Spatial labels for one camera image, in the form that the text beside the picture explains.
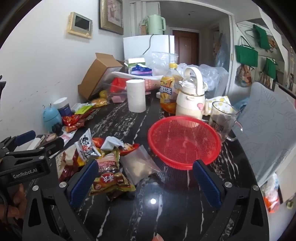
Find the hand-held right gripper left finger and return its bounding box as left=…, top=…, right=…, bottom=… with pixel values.
left=22, top=159, right=102, bottom=241

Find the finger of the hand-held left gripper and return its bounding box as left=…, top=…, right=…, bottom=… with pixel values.
left=0, top=130, right=36, bottom=151
left=7, top=137, right=65, bottom=163

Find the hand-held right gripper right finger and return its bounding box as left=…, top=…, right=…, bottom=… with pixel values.
left=192, top=159, right=269, bottom=241

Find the brown red snack packet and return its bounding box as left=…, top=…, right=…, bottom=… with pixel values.
left=89, top=171, right=136, bottom=197

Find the large white red bag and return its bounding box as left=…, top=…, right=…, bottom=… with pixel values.
left=55, top=146, right=85, bottom=182

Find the black white snack packet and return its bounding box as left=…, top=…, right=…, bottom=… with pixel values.
left=74, top=128, right=102, bottom=161

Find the red plastic basket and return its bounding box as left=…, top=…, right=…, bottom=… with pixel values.
left=147, top=116, right=222, bottom=171

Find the person's left hand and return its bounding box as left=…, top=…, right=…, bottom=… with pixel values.
left=0, top=184, right=28, bottom=230

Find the white flat device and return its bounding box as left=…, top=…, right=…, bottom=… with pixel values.
left=26, top=137, right=43, bottom=149

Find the black clip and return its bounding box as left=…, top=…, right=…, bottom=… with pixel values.
left=52, top=123, right=63, bottom=137

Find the white pink printed packet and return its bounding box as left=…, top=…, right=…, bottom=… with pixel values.
left=61, top=130, right=78, bottom=144

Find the blue deer humidifier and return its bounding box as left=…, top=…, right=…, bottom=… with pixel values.
left=42, top=103, right=63, bottom=133

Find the pink snack packet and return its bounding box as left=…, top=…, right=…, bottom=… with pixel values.
left=95, top=151, right=121, bottom=174

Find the orange red snack packet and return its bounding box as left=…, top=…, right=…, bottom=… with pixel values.
left=65, top=123, right=85, bottom=133

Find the small orange snack packet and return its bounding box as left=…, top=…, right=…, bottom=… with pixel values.
left=92, top=137, right=107, bottom=149

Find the dark blue jar white lid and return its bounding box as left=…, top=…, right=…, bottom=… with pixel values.
left=53, top=97, right=72, bottom=117

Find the white crumpled wrapper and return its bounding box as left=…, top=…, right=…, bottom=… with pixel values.
left=100, top=136, right=125, bottom=151

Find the red cartoon snack packet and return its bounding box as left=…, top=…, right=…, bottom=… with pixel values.
left=119, top=143, right=140, bottom=156

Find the clear zip bag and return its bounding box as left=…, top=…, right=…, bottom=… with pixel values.
left=120, top=146, right=162, bottom=185

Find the long red packet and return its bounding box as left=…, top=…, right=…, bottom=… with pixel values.
left=80, top=109, right=101, bottom=122

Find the green label packet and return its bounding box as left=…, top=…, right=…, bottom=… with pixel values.
left=74, top=103, right=96, bottom=115

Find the glass mug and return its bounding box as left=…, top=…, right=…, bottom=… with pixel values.
left=208, top=101, right=243, bottom=142

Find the orange white plastic bag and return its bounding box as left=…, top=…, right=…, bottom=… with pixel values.
left=261, top=173, right=284, bottom=214

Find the yellow snack packet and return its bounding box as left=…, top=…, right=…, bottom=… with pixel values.
left=91, top=97, right=110, bottom=108

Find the cream insulated jug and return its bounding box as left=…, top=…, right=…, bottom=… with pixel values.
left=175, top=67, right=208, bottom=120

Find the smiley print paper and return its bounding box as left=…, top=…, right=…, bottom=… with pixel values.
left=205, top=95, right=232, bottom=109

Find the cardboard box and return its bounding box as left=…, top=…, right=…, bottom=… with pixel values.
left=77, top=53, right=125, bottom=100

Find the clear plastic container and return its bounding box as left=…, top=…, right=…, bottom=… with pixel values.
left=102, top=79, right=130, bottom=102

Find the large red packet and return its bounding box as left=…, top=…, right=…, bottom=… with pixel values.
left=110, top=77, right=131, bottom=93

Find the iced tea bottle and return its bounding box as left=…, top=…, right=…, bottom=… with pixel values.
left=160, top=62, right=184, bottom=114

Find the white toilet paper roll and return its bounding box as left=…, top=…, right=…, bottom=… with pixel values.
left=125, top=79, right=147, bottom=113

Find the floral tote bag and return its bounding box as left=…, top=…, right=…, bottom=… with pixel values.
left=235, top=64, right=252, bottom=88

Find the pink patterned cup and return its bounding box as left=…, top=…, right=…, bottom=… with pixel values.
left=143, top=79, right=162, bottom=92

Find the blue tissue pack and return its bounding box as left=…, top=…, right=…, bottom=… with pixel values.
left=131, top=64, right=153, bottom=76

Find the hanging clear plastic cover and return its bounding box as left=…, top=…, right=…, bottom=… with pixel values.
left=214, top=32, right=229, bottom=70

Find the green tote bag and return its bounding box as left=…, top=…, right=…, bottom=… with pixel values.
left=253, top=24, right=271, bottom=52
left=235, top=36, right=258, bottom=67
left=264, top=58, right=278, bottom=80

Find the brown door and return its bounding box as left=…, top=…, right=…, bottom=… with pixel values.
left=172, top=30, right=199, bottom=66

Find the white refrigerator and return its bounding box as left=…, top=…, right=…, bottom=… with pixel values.
left=123, top=35, right=175, bottom=67

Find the framed picture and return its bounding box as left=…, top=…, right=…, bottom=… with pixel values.
left=99, top=0, right=124, bottom=35

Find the green electric kettle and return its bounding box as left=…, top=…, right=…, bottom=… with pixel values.
left=142, top=14, right=166, bottom=35

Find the wall intercom panel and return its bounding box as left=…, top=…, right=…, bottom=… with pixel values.
left=67, top=12, right=93, bottom=40

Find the black cable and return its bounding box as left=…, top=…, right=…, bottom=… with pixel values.
left=142, top=34, right=154, bottom=56

